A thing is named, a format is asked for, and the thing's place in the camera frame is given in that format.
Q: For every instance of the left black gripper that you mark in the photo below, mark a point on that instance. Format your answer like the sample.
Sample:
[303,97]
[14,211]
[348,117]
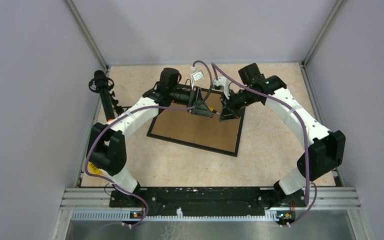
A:
[198,107]

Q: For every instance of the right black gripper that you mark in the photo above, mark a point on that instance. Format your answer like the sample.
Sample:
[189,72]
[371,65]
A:
[227,114]

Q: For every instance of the yellow handled screwdriver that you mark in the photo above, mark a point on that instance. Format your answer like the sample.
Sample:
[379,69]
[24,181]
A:
[214,111]

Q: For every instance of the black picture frame brown backing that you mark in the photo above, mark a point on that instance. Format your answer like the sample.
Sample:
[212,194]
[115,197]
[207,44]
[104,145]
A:
[201,132]

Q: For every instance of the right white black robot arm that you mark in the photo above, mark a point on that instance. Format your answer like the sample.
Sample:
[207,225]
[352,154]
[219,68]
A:
[323,148]

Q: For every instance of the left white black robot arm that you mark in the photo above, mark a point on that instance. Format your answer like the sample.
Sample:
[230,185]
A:
[107,143]

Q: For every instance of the black microphone orange tip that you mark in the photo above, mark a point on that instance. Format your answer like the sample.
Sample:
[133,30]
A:
[102,85]

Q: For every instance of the yellow screw bit box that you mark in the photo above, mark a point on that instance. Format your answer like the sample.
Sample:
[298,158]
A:
[93,169]

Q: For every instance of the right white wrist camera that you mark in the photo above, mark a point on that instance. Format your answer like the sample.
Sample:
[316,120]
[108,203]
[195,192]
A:
[221,83]

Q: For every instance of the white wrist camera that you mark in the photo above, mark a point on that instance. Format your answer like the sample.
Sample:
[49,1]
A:
[221,83]
[195,76]

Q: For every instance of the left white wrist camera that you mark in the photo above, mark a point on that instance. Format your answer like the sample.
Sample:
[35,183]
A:
[195,76]

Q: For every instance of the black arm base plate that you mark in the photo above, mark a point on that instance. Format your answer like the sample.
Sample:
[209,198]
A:
[265,197]

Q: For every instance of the aluminium front rail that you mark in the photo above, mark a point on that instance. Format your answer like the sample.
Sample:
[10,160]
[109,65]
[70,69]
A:
[88,198]

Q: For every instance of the white slotted cable duct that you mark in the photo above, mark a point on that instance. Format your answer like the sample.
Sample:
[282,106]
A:
[127,216]

